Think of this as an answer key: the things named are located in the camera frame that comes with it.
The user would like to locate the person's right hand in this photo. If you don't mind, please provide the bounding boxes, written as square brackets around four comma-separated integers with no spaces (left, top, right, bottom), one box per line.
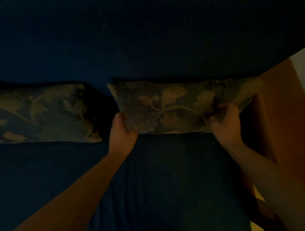
[207,103,244,148]

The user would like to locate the person's left hand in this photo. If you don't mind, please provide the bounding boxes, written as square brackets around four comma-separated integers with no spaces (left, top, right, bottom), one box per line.
[108,112,139,156]

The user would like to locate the dark leaf-patterned cushion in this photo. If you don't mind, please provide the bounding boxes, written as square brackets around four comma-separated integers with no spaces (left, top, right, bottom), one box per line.
[0,82,103,144]
[106,77,264,135]

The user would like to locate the dark blue sofa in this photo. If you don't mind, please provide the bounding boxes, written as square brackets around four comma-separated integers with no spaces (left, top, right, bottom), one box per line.
[0,0,305,231]

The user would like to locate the person's left forearm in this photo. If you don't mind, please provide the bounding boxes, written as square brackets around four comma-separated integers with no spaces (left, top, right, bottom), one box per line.
[14,152,130,231]

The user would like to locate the person's right forearm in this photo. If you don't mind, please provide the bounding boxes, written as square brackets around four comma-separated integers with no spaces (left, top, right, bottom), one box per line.
[226,140,305,231]

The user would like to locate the wooden sofa armrest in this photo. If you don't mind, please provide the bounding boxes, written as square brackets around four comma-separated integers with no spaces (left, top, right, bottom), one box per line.
[239,58,305,231]

